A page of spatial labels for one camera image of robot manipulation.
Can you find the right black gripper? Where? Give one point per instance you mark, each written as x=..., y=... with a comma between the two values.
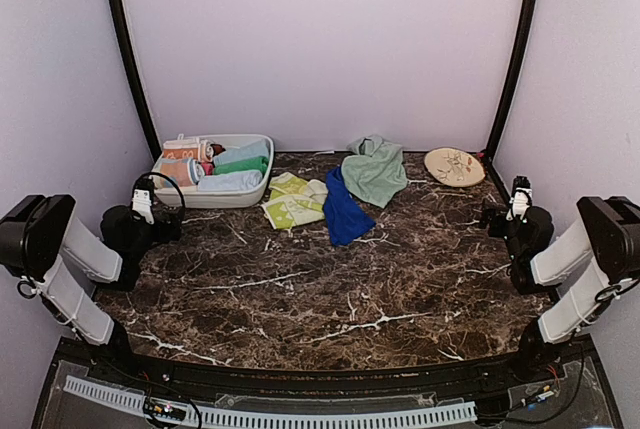
x=498, y=213

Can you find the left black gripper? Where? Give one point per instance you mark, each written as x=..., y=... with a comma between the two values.
x=174, y=226

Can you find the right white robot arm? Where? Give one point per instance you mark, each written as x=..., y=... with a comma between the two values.
x=597, y=257

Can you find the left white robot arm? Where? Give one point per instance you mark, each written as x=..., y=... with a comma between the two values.
x=57, y=258

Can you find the orange blue rolled towel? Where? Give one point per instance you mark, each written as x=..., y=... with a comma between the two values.
x=185, y=172

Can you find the pink red rolled towel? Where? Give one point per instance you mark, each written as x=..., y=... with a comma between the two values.
x=207, y=159

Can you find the cream bird-pattern plate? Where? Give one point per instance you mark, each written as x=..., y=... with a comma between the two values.
x=454, y=168

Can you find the white plastic basket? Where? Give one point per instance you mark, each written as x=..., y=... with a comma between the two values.
x=172, y=195

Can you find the orange patterned rolled towel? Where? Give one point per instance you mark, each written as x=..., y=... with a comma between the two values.
x=184, y=147

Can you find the pale blue rolled towel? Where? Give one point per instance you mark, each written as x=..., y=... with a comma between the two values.
x=231, y=182

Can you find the green rolled towel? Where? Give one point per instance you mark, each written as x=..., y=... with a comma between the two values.
x=258, y=163

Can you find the light blue rolled towel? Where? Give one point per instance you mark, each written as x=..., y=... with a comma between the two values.
x=259, y=148

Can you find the yellow-green patterned towel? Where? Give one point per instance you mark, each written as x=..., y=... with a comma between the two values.
x=294, y=201

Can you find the sage green towel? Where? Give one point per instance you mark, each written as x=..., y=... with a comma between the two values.
x=374, y=172

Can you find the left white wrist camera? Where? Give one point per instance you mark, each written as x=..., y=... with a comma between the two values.
x=142, y=202

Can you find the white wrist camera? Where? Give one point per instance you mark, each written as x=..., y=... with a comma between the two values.
x=521, y=198
x=142, y=202

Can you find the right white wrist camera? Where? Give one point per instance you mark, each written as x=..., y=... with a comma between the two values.
x=521, y=198

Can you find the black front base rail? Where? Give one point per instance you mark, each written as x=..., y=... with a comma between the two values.
x=481, y=378

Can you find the white slotted cable duct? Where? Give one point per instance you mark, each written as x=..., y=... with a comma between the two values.
x=251, y=412

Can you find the right black frame post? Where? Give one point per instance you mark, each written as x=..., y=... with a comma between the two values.
x=516, y=60

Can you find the black frame post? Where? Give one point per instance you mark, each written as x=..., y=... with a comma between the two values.
x=516, y=60
x=128, y=58

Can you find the left black frame post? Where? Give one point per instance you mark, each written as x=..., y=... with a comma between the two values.
x=128, y=58

